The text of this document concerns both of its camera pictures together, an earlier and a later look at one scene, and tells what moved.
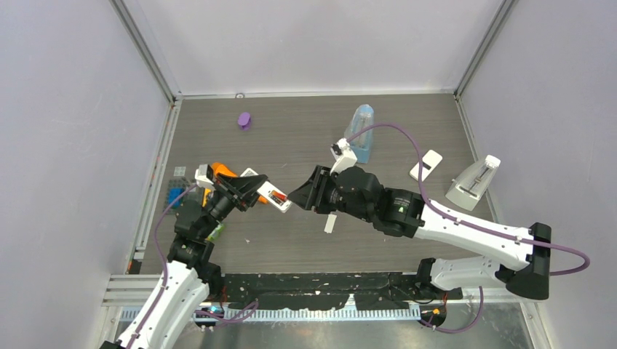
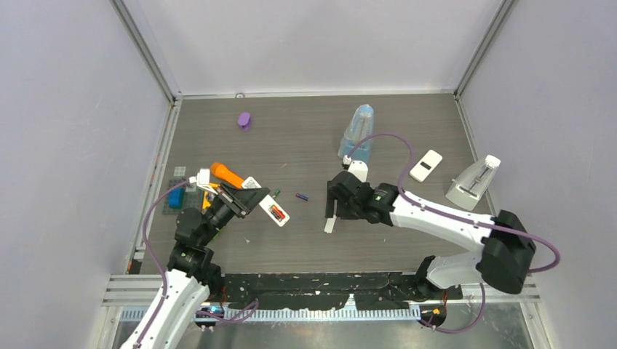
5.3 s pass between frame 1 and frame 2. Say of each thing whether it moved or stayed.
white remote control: moved
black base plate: stayed
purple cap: stayed
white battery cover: stayed
